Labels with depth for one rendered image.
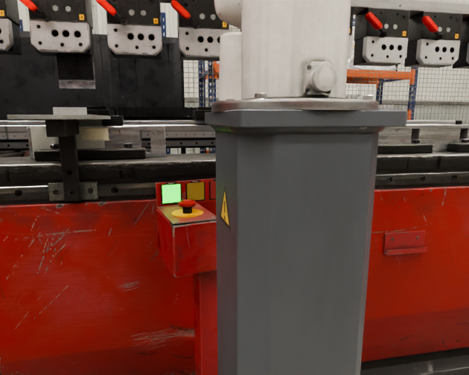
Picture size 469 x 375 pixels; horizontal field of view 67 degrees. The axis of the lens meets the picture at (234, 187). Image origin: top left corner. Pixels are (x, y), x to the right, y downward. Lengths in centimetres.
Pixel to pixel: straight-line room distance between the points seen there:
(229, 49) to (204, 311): 59
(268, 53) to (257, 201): 15
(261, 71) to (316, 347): 31
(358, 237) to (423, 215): 95
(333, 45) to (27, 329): 109
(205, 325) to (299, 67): 69
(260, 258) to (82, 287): 82
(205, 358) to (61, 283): 46
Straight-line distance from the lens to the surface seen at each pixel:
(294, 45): 38
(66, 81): 119
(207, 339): 95
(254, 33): 40
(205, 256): 78
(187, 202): 79
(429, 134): 146
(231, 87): 72
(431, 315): 153
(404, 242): 133
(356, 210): 39
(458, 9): 153
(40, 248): 112
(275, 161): 34
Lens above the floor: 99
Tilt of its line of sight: 11 degrees down
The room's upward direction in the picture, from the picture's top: straight up
